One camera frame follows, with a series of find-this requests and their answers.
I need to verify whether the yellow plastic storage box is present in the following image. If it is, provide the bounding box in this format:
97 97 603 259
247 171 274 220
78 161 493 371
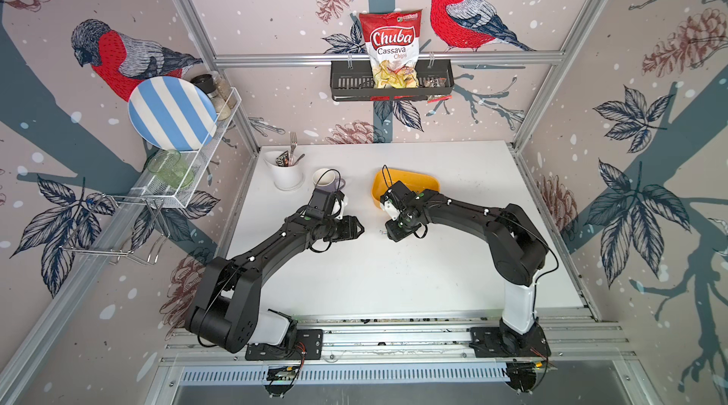
371 168 440 209

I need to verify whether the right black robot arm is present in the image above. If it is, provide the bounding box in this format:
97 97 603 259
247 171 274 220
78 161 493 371
379 181 550 336

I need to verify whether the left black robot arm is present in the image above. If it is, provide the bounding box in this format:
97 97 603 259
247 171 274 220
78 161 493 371
184 189 364 353

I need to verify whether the purple grey mug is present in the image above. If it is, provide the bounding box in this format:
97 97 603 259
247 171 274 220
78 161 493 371
312 168 346 193

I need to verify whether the white utensil holder cup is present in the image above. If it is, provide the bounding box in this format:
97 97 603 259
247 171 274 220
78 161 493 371
263 150 304 192

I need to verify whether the metal fork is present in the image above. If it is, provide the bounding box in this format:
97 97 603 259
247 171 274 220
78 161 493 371
287 131 298 167

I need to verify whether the green glass bowl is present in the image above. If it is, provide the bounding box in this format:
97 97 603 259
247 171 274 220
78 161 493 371
145 150 195 189

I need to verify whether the red Chuba chips bag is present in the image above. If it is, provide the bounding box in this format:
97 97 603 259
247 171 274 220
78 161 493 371
359 10 422 89

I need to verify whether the black lid spice jar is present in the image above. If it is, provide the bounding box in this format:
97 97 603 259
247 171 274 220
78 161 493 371
191 73 231 121

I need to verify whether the blue white striped plate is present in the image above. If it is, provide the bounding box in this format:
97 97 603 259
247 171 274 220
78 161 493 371
128 76 218 152

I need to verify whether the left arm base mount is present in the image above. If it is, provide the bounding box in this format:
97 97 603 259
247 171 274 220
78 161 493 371
245 313 324 397

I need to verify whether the black wire wall basket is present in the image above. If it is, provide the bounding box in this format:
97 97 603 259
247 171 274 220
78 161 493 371
330 60 454 102

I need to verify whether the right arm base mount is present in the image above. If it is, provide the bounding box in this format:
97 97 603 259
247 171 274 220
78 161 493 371
468 319 552 393

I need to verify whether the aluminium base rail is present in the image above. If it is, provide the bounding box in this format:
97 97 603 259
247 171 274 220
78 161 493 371
149 317 636 400

